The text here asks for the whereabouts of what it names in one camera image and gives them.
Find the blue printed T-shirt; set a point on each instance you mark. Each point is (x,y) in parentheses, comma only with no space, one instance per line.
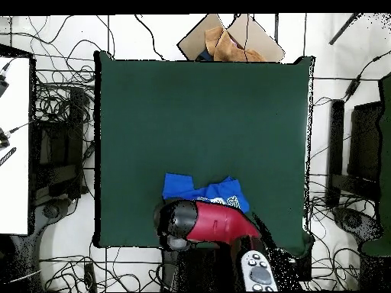
(180,186)

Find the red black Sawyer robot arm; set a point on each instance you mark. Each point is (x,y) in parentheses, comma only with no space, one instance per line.
(220,222)

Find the dark green table cloth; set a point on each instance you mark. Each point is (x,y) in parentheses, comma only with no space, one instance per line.
(386,152)
(198,106)

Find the dark blue cloth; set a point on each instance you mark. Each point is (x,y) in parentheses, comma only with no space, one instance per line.
(204,56)

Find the tan cloth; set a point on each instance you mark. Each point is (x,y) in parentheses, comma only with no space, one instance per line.
(226,48)

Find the brown cardboard box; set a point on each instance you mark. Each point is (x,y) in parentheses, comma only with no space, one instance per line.
(195,39)

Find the black table leg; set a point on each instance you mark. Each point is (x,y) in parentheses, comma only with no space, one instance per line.
(303,265)

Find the black power strip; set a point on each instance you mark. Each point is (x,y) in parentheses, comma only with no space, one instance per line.
(90,276)

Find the black power adapter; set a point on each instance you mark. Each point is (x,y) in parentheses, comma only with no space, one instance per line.
(352,87)

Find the white table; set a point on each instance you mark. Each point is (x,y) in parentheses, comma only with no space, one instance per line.
(15,152)

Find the black ribbed strip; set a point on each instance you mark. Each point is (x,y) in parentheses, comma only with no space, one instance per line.
(7,156)

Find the black device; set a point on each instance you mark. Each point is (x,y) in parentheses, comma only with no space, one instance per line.
(3,140)
(2,87)

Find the black rod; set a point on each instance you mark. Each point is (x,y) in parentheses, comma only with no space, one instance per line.
(343,29)

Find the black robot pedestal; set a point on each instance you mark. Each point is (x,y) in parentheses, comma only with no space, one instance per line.
(195,271)

